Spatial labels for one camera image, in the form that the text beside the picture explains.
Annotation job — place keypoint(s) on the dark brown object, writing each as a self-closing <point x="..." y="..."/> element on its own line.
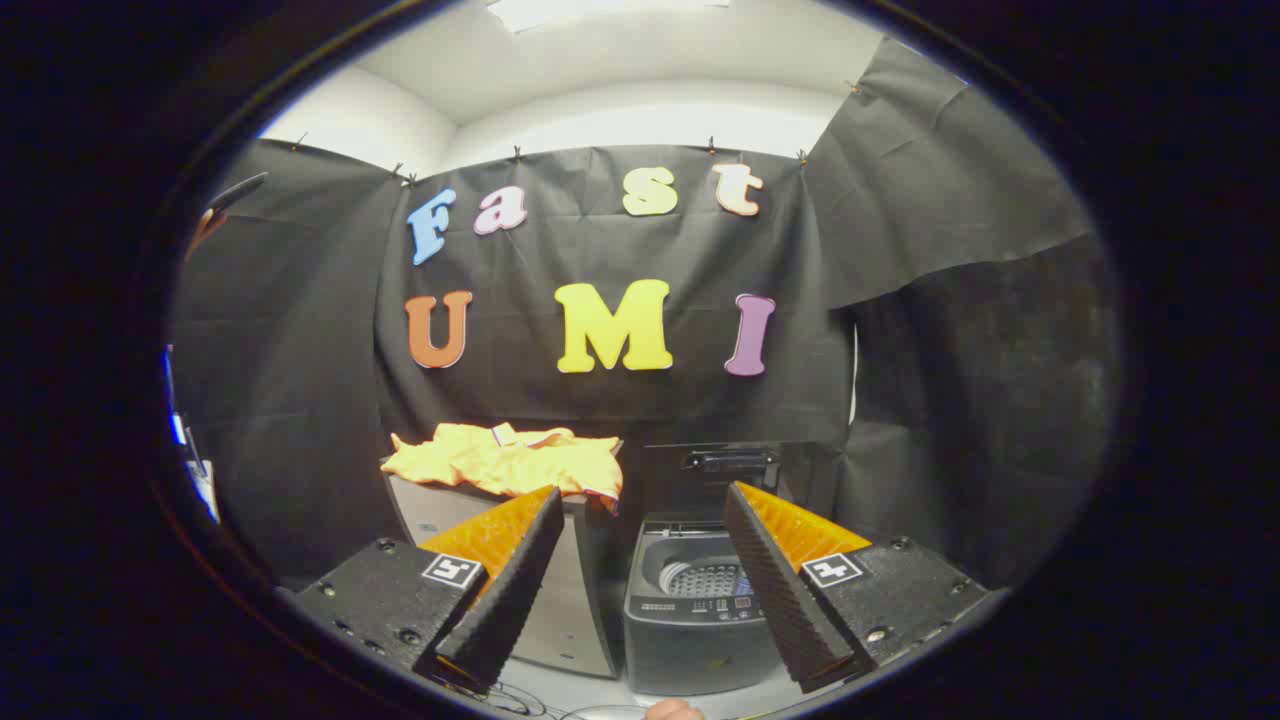
<point x="225" y="200"/>

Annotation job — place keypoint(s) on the yellow orange garment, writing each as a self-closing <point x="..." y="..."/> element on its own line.
<point x="500" y="460"/>

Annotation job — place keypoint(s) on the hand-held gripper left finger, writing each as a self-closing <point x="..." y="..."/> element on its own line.
<point x="515" y="590"/>

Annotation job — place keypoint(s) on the grey washing machine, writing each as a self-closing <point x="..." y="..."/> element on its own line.
<point x="680" y="650"/>

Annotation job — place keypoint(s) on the small grey cabinet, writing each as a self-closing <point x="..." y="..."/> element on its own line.
<point x="585" y="600"/>

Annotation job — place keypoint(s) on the black backdrop cloth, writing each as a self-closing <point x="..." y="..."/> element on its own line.
<point x="560" y="240"/>

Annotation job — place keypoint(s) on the blue white object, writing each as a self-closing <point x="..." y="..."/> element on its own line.
<point x="195" y="470"/>

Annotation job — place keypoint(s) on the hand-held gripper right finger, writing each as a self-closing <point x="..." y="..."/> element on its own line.
<point x="775" y="590"/>

